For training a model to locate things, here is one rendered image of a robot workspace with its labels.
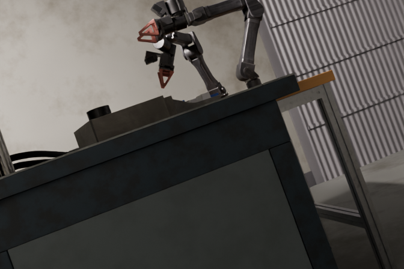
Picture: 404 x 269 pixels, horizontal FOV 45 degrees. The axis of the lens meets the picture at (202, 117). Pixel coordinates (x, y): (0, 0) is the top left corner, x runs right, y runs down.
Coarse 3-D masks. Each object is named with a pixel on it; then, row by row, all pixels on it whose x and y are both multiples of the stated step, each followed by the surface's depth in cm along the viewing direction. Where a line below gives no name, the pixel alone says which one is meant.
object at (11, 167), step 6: (0, 132) 203; (0, 138) 202; (0, 144) 201; (0, 150) 200; (6, 150) 202; (0, 156) 200; (6, 156) 201; (0, 162) 200; (6, 162) 201; (0, 168) 200; (6, 168) 200; (12, 168) 202; (0, 174) 201; (6, 174) 200
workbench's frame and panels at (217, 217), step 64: (192, 128) 93; (256, 128) 97; (0, 192) 86; (64, 192) 90; (128, 192) 92; (192, 192) 94; (256, 192) 96; (0, 256) 87; (64, 256) 89; (128, 256) 91; (192, 256) 93; (256, 256) 95; (320, 256) 97
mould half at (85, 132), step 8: (216, 96) 180; (176, 104) 172; (184, 104) 173; (192, 104) 175; (200, 104) 176; (80, 128) 170; (88, 128) 161; (80, 136) 174; (88, 136) 164; (96, 136) 157; (80, 144) 177; (88, 144) 167
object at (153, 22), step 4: (152, 20) 190; (156, 20) 193; (148, 24) 191; (152, 24) 191; (156, 24) 190; (144, 28) 191; (156, 28) 190; (140, 32) 191; (152, 32) 190; (156, 32) 190
